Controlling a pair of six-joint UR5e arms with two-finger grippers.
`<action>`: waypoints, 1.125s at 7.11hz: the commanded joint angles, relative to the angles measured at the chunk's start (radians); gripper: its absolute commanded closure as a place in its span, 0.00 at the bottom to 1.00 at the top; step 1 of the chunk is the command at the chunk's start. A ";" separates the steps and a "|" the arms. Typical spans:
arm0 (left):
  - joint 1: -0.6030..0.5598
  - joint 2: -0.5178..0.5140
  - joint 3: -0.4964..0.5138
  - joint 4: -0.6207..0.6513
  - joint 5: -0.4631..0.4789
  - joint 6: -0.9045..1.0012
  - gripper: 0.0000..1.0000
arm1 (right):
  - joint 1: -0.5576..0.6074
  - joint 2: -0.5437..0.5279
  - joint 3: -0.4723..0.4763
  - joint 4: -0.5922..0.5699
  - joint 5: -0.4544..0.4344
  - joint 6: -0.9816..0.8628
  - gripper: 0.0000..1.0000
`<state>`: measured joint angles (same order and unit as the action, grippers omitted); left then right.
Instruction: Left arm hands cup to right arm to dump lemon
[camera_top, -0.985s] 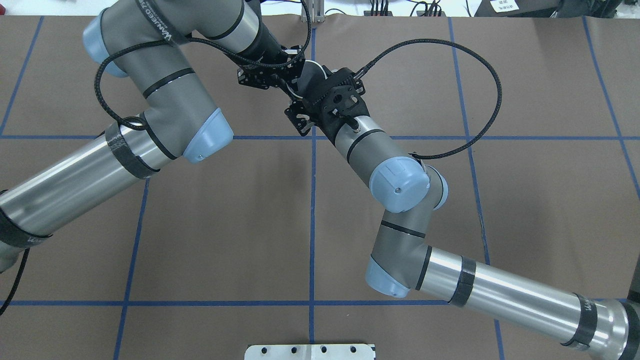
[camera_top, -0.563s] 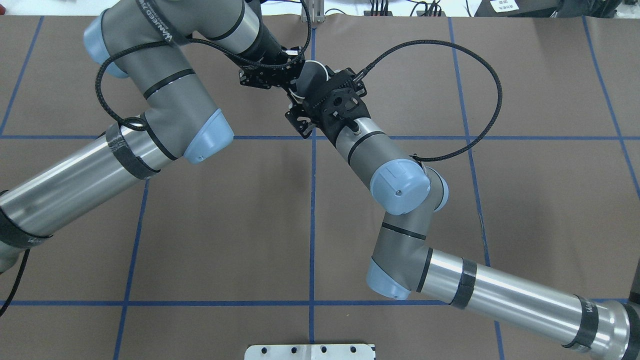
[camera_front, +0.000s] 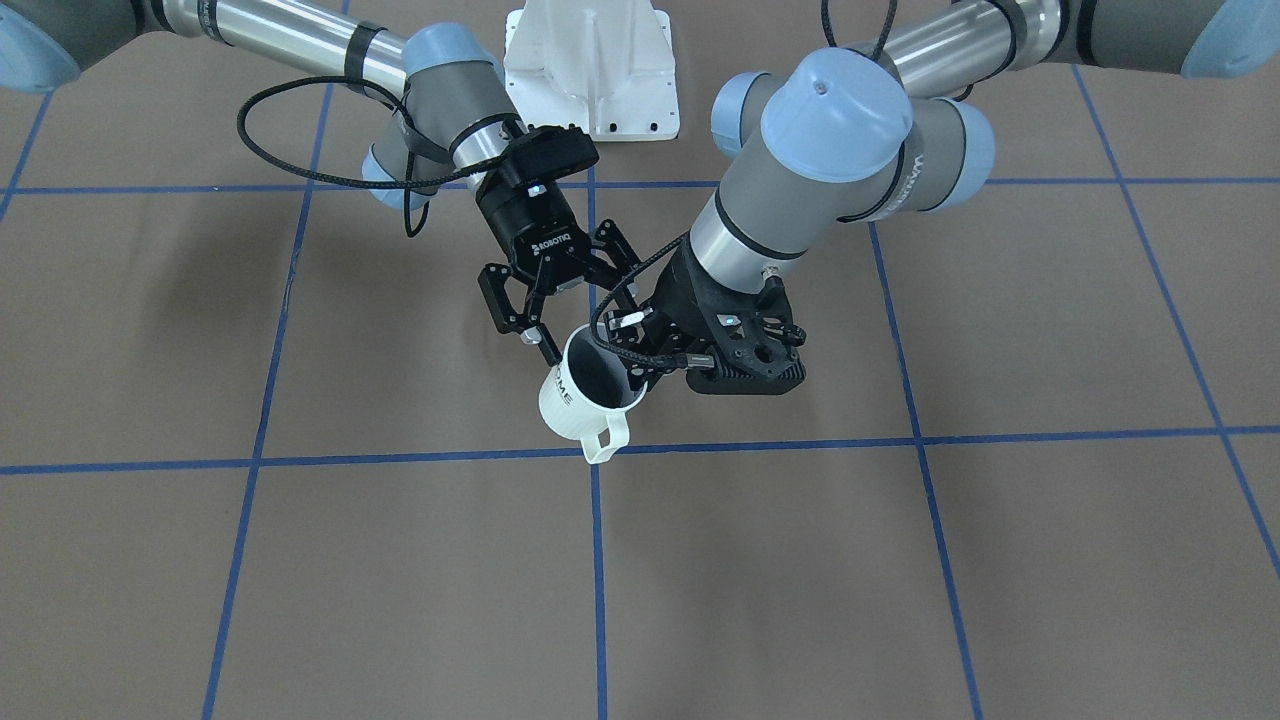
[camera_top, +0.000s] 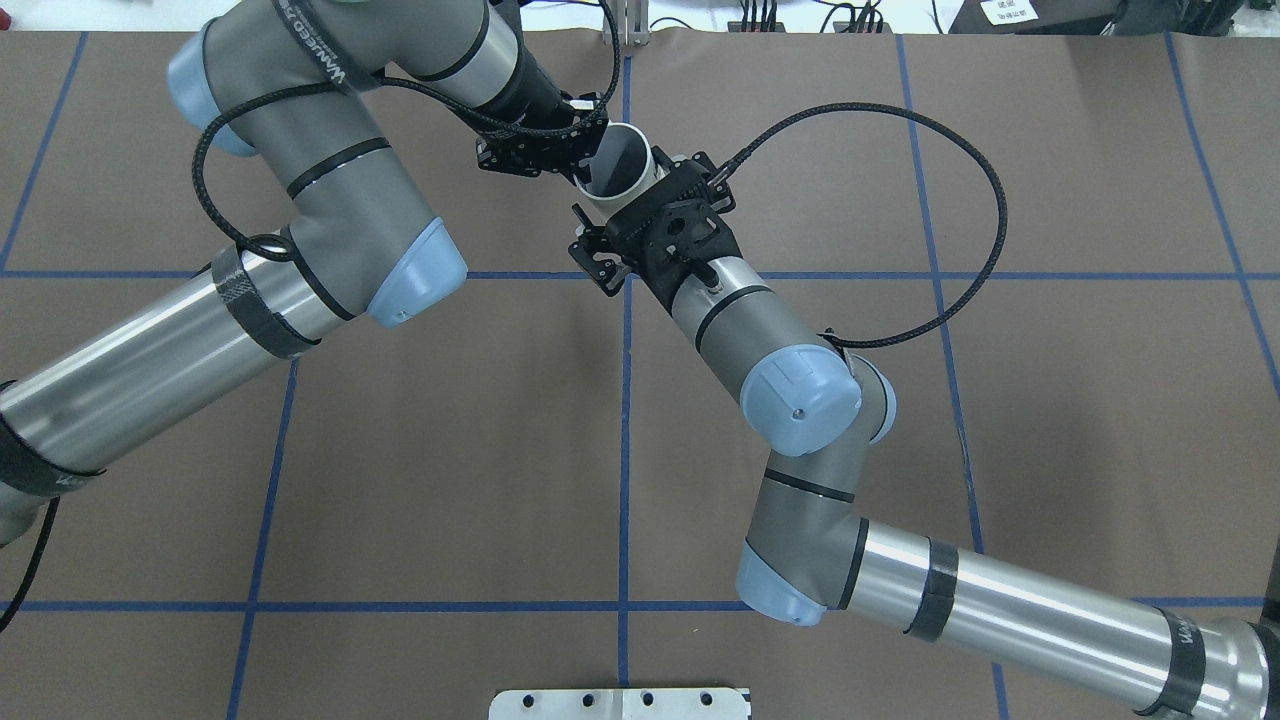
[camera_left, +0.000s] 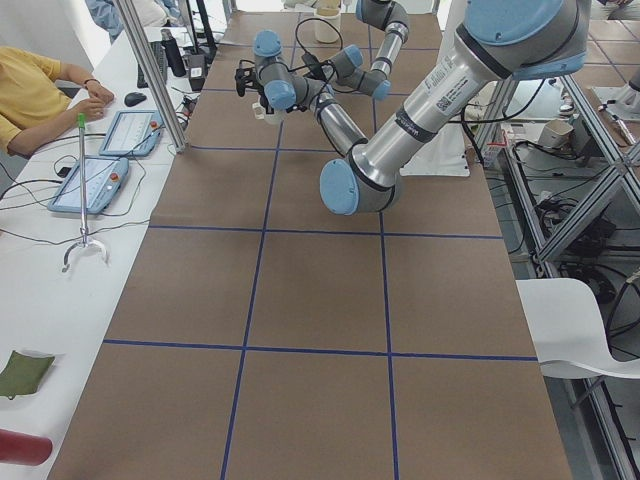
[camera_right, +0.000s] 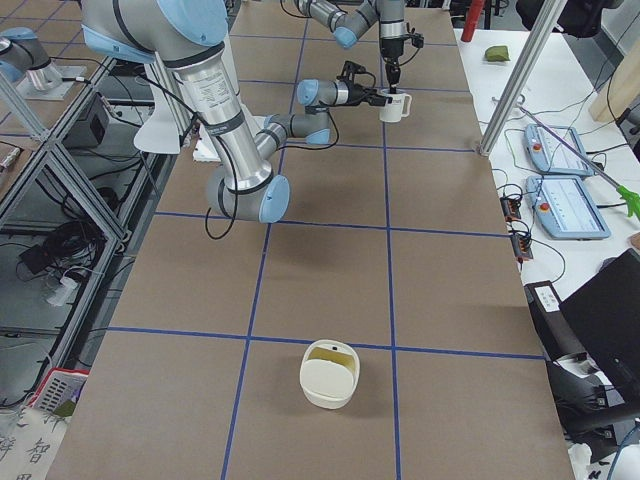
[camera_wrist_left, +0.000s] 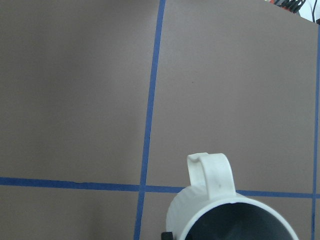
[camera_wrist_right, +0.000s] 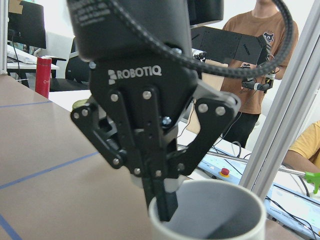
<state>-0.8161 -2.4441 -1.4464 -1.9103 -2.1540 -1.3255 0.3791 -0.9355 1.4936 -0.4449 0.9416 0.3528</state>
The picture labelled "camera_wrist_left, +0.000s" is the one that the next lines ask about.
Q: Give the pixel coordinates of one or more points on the white ribbed HOME mug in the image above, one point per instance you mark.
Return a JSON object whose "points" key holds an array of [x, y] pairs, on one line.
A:
{"points": [[211, 209]]}

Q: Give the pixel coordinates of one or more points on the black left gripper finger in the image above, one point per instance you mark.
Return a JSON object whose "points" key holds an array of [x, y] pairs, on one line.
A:
{"points": [[168, 235]]}

